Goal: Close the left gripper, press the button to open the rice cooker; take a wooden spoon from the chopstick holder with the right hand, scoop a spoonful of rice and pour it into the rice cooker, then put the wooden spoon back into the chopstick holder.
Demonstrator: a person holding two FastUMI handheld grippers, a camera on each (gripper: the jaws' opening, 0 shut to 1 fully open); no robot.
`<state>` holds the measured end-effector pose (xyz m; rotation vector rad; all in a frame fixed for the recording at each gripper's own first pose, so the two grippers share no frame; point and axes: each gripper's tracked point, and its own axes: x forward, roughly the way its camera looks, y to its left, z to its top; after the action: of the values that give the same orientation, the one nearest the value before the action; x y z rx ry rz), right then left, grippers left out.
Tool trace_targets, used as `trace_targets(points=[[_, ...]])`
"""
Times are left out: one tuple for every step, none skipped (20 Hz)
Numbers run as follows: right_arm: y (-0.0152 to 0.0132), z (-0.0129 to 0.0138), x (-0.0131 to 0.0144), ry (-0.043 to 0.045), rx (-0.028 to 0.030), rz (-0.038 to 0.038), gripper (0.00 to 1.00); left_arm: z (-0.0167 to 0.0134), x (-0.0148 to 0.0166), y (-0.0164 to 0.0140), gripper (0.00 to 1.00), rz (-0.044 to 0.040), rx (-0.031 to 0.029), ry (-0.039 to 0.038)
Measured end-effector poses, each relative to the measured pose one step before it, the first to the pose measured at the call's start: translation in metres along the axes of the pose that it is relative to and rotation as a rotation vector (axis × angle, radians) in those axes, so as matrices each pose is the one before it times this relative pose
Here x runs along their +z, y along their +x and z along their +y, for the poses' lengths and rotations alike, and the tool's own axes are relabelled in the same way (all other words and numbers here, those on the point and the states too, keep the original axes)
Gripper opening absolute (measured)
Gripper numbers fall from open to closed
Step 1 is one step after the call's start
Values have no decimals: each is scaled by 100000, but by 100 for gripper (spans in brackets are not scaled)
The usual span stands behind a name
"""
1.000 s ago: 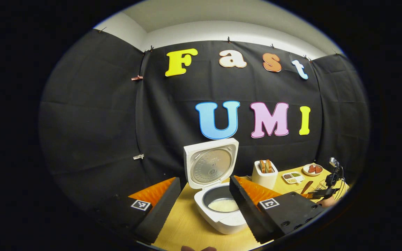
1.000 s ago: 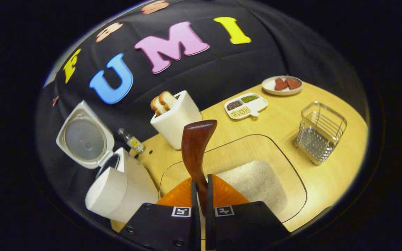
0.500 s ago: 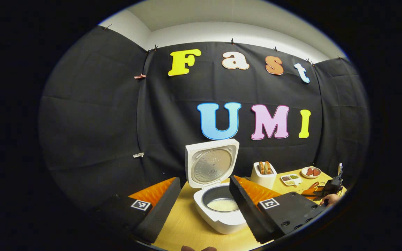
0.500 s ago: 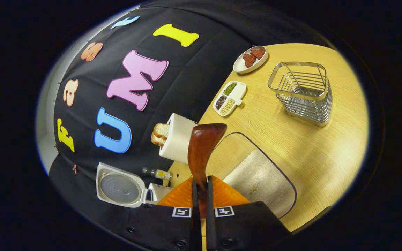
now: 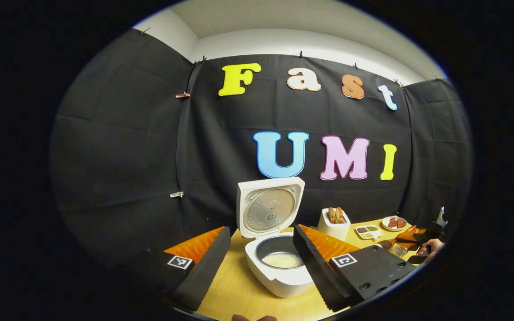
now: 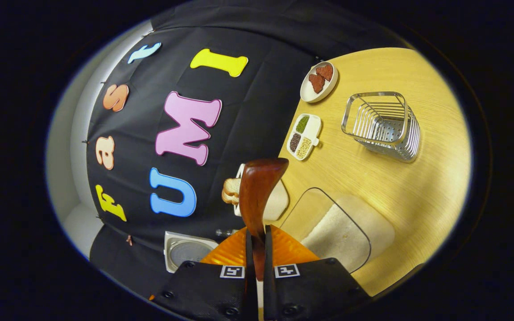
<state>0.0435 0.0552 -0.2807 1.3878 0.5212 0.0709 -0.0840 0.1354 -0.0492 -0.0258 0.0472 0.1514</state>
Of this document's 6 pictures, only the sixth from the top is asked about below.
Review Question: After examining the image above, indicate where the white rice cooker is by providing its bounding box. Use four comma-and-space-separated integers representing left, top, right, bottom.
164, 231, 219, 273

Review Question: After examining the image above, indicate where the brown wooden spoon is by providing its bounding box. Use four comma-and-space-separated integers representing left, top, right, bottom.
239, 157, 290, 281

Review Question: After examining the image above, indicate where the metal wire chopstick holder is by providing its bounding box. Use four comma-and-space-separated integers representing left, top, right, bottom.
341, 91, 421, 163

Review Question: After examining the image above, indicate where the white toaster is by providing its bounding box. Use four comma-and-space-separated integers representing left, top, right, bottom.
234, 164, 290, 222

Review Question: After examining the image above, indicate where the black backdrop cloth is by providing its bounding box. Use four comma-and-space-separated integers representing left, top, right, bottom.
85, 0, 411, 299

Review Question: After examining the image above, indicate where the clear container of rice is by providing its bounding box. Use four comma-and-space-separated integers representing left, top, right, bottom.
279, 187, 396, 274

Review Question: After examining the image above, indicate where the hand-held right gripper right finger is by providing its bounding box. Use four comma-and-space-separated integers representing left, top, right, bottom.
264, 225, 371, 321

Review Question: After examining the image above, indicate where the divided white bean dish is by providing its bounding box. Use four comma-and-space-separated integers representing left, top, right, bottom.
286, 113, 323, 161

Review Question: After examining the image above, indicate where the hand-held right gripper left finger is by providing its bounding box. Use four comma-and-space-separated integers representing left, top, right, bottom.
150, 227, 257, 321

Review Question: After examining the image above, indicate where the round white plate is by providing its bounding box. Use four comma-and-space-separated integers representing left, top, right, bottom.
300, 61, 339, 104

